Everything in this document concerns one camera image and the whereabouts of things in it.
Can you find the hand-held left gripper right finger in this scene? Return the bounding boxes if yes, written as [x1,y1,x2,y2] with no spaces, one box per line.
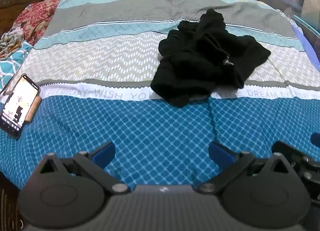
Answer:
[196,142,292,195]

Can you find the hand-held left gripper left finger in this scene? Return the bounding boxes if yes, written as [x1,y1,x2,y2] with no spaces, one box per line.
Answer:
[31,142,131,195]

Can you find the black pants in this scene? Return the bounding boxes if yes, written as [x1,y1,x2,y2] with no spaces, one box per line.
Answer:
[150,8,272,108]

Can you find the striped patterned bedsheet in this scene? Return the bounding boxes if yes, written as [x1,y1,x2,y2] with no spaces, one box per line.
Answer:
[0,0,320,196]

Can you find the brown phone stand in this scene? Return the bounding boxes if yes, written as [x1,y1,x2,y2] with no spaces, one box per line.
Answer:
[26,95,42,123]

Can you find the purple sheet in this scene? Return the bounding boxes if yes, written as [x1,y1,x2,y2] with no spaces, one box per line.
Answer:
[291,24,320,72]

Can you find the black smartphone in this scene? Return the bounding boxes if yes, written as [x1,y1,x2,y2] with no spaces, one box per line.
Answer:
[0,73,41,138]

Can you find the teal-edged furniture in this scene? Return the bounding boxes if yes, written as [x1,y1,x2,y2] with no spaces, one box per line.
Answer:
[292,14,320,55]

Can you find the teal lattice pillow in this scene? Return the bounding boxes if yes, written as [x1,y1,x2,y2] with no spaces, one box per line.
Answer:
[0,41,33,94]

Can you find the grey orange patterned scarf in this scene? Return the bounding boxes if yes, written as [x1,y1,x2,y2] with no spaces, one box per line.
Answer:
[0,26,26,59]

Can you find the red floral blanket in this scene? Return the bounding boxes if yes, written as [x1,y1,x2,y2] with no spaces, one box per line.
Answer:
[14,0,218,46]

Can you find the carved wooden headboard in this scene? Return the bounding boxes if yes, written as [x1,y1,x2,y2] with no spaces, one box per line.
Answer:
[0,0,49,37]

